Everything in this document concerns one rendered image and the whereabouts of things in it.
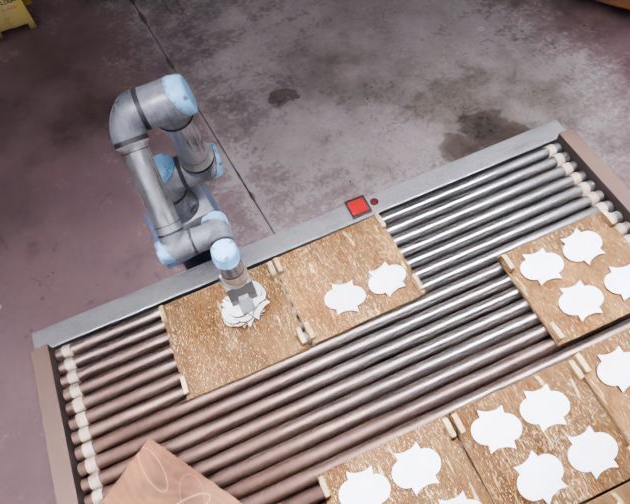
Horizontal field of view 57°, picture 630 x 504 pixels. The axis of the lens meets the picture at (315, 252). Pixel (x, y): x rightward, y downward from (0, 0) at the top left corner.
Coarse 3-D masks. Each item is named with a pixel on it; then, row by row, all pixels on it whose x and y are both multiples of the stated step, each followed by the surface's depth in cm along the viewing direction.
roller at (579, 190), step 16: (560, 192) 209; (576, 192) 208; (528, 208) 206; (544, 208) 206; (496, 224) 204; (512, 224) 205; (448, 240) 203; (464, 240) 202; (416, 256) 200; (432, 256) 201; (160, 368) 188; (176, 368) 189; (112, 384) 187; (128, 384) 186; (144, 384) 188; (80, 400) 184; (96, 400) 185
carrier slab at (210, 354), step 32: (224, 288) 199; (192, 320) 194; (256, 320) 192; (288, 320) 191; (192, 352) 188; (224, 352) 187; (256, 352) 186; (288, 352) 185; (192, 384) 182; (224, 384) 182
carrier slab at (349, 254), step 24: (336, 240) 205; (360, 240) 204; (384, 240) 203; (288, 264) 201; (312, 264) 200; (336, 264) 200; (360, 264) 199; (408, 264) 197; (288, 288) 197; (312, 288) 196; (408, 288) 193; (312, 312) 191; (336, 312) 190; (360, 312) 190; (384, 312) 189
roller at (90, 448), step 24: (456, 288) 193; (408, 312) 191; (336, 336) 188; (360, 336) 189; (288, 360) 185; (240, 384) 183; (168, 408) 181; (192, 408) 181; (120, 432) 178; (144, 432) 180
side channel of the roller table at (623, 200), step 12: (564, 132) 218; (576, 132) 218; (564, 144) 218; (576, 144) 215; (576, 156) 214; (588, 156) 211; (588, 168) 210; (600, 168) 208; (600, 180) 206; (612, 180) 205; (612, 192) 203; (624, 192) 202; (624, 204) 200; (624, 216) 202
